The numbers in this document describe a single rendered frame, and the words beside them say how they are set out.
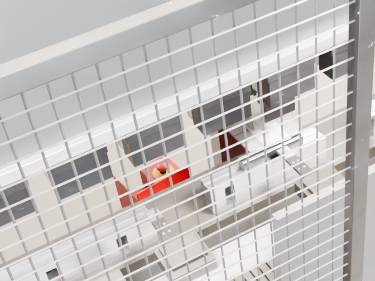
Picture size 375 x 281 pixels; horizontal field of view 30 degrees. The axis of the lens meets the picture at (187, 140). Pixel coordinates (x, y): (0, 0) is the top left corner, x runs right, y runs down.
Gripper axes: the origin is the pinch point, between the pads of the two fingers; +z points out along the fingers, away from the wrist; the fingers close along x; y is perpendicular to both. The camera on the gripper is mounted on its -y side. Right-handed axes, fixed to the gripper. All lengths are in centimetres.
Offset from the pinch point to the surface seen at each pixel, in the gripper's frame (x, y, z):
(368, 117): -29, 116, 2
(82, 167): -56, 29, -6
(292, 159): -0.3, 14.3, 12.6
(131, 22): -57, 133, -16
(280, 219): -29, 70, 17
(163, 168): -26.9, -27.2, 3.0
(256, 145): -5.7, 5.5, 5.8
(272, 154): -2.9, 7.7, 9.6
